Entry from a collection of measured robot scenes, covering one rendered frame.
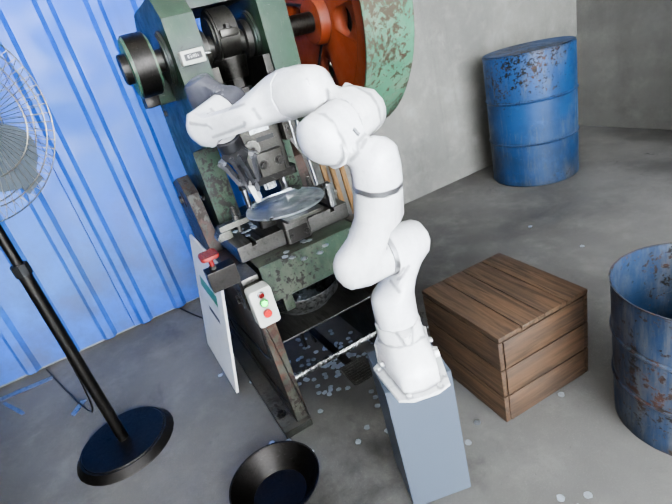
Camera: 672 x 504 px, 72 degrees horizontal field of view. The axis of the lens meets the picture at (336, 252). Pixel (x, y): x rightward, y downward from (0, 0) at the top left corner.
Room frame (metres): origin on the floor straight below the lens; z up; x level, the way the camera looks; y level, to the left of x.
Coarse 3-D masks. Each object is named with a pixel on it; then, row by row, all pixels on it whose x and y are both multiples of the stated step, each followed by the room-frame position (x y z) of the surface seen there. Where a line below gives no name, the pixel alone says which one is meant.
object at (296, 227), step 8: (312, 208) 1.47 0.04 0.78; (320, 208) 1.46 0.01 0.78; (296, 216) 1.44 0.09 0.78; (304, 216) 1.44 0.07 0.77; (280, 224) 1.55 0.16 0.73; (288, 224) 1.54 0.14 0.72; (296, 224) 1.55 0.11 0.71; (304, 224) 1.56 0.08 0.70; (288, 232) 1.54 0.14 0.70; (296, 232) 1.55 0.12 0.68; (304, 232) 1.56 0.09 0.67; (288, 240) 1.54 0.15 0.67; (296, 240) 1.54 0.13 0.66
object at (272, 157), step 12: (252, 132) 1.63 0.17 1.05; (264, 132) 1.64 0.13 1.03; (276, 132) 1.66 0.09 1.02; (252, 144) 1.61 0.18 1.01; (264, 144) 1.64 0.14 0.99; (276, 144) 1.66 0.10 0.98; (264, 156) 1.60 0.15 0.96; (276, 156) 1.62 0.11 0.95; (252, 168) 1.61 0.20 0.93; (264, 168) 1.58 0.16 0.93; (276, 168) 1.61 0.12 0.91
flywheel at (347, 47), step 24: (288, 0) 2.05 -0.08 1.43; (312, 0) 1.80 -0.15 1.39; (336, 0) 1.72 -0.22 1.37; (336, 24) 1.75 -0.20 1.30; (360, 24) 1.54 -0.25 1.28; (312, 48) 1.95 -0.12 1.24; (336, 48) 1.78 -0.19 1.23; (360, 48) 1.57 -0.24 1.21; (336, 72) 1.82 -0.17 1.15; (360, 72) 1.60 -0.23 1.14
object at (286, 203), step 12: (288, 192) 1.72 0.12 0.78; (300, 192) 1.68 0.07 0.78; (312, 192) 1.64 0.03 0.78; (264, 204) 1.65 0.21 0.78; (276, 204) 1.60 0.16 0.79; (288, 204) 1.56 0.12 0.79; (300, 204) 1.54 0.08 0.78; (312, 204) 1.49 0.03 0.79; (252, 216) 1.55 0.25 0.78; (264, 216) 1.52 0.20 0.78; (276, 216) 1.49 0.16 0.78; (288, 216) 1.46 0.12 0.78
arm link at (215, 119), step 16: (272, 80) 1.06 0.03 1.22; (256, 96) 1.08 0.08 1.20; (192, 112) 1.21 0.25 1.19; (208, 112) 1.19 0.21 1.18; (224, 112) 1.12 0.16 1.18; (240, 112) 1.08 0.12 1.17; (256, 112) 1.08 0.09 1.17; (272, 112) 1.06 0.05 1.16; (192, 128) 1.19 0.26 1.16; (208, 128) 1.17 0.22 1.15; (224, 128) 1.14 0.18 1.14; (240, 128) 1.10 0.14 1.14; (208, 144) 1.20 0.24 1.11
